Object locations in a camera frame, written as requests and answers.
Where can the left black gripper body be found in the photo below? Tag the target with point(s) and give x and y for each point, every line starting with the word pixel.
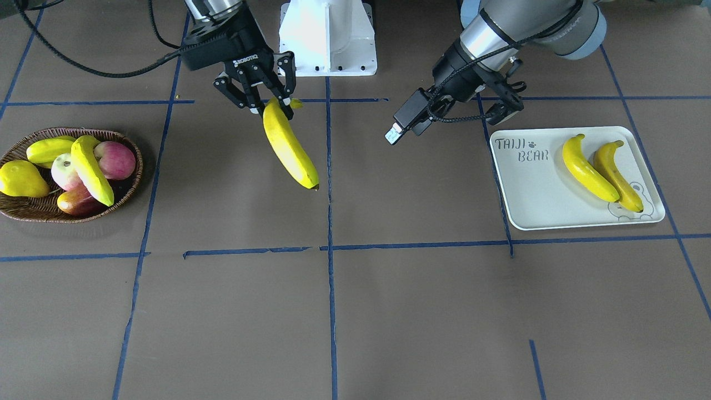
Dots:
pixel 451 69

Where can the yellow banana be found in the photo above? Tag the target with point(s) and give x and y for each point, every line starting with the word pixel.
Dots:
pixel 604 163
pixel 87 167
pixel 583 171
pixel 287 148

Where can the brown wicker basket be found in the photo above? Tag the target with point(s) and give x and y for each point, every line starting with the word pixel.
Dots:
pixel 46 209

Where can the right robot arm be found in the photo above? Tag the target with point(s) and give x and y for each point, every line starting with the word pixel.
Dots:
pixel 210 15

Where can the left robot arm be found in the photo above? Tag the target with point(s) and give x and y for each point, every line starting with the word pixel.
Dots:
pixel 484 55

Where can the pale pink peach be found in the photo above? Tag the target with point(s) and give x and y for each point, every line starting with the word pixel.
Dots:
pixel 64 173

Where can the orange yellow mango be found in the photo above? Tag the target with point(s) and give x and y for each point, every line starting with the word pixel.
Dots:
pixel 80 203

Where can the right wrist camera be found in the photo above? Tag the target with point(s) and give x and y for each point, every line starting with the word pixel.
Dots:
pixel 211 47

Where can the white bear tray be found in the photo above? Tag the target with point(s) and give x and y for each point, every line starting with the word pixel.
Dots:
pixel 540 193

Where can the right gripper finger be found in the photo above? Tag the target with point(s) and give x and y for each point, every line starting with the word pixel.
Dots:
pixel 286 105
pixel 257 107

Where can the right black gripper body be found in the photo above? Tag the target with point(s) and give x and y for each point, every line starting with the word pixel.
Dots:
pixel 250 57

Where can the yellow starfruit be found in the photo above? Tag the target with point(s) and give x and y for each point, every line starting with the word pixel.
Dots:
pixel 44 152

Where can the red apple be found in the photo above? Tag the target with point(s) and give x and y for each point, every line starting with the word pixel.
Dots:
pixel 116 161

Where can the yellow lemon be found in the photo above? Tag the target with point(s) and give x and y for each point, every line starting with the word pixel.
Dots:
pixel 20 178

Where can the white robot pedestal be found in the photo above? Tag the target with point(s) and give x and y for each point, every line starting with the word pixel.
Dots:
pixel 329 38

